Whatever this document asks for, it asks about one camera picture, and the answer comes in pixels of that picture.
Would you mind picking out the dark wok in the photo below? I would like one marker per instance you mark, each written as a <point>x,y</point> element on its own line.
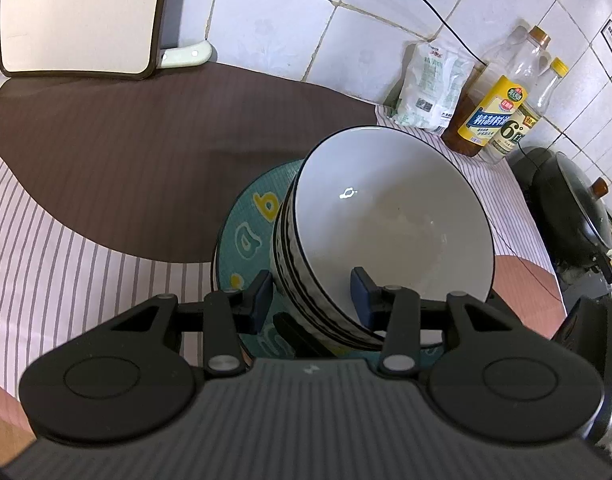
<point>551,200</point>

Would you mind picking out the grey stove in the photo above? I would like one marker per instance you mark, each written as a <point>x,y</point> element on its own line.
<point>581,282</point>

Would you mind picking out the oil bottle with yellow label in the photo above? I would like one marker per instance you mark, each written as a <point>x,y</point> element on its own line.
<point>491,115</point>

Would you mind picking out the white cutting board brown edge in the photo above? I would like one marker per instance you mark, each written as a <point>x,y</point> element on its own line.
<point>81,15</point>

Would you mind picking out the clear bottle with brown cap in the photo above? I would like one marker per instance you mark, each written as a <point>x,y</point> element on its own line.
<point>536,60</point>

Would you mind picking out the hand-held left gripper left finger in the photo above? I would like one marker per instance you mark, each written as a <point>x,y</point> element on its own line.
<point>263,305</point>

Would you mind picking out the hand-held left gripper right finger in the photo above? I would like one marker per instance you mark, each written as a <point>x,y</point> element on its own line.
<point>361,295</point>

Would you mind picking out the glass wok lid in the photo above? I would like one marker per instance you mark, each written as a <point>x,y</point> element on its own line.
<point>583,200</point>

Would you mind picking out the striped patchwork tablecloth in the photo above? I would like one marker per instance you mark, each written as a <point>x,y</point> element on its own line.
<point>111,160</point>

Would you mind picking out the small bottle with yellow cap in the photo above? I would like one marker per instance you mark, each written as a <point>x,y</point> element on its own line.
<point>553,85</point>

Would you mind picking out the white and green plastic bag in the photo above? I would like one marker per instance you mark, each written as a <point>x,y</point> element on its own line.
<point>431,90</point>

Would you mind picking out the teal plate with egg print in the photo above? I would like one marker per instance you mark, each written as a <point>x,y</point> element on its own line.
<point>246,240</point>

